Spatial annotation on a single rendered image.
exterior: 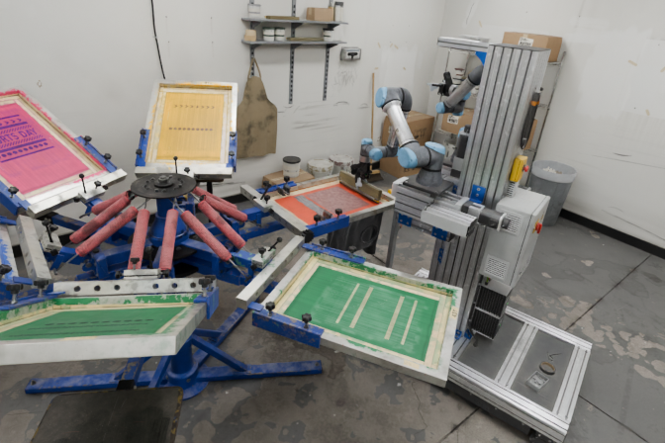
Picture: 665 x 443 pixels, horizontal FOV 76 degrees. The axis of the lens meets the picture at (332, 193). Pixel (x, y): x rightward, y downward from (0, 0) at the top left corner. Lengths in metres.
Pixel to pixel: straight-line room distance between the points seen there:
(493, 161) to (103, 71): 3.10
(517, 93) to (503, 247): 0.85
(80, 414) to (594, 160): 5.10
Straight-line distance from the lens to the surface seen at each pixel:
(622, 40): 5.39
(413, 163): 2.33
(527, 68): 2.39
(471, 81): 2.84
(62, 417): 1.70
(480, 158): 2.51
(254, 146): 4.72
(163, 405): 1.63
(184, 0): 4.23
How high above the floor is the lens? 2.19
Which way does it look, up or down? 25 degrees down
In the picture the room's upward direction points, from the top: 5 degrees clockwise
